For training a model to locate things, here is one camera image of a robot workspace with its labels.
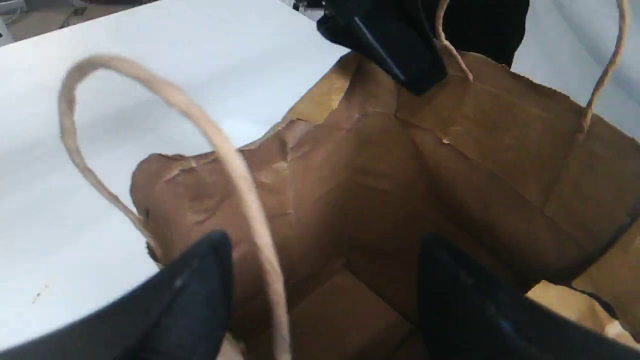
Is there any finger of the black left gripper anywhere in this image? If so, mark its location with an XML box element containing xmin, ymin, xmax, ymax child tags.
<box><xmin>317</xmin><ymin>0</ymin><xmax>448</xmax><ymax>95</ymax></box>

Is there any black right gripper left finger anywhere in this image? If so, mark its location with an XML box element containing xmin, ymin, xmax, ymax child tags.
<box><xmin>1</xmin><ymin>230</ymin><xmax>234</xmax><ymax>360</ymax></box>

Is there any brown paper bag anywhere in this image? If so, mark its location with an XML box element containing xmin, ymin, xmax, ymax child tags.
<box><xmin>58</xmin><ymin>0</ymin><xmax>640</xmax><ymax>360</ymax></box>

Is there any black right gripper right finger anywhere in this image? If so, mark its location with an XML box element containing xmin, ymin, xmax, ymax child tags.
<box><xmin>416</xmin><ymin>234</ymin><xmax>640</xmax><ymax>360</ymax></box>

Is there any person's black torso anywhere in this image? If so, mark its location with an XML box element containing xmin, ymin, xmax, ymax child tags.
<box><xmin>442</xmin><ymin>0</ymin><xmax>530</xmax><ymax>68</ymax></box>

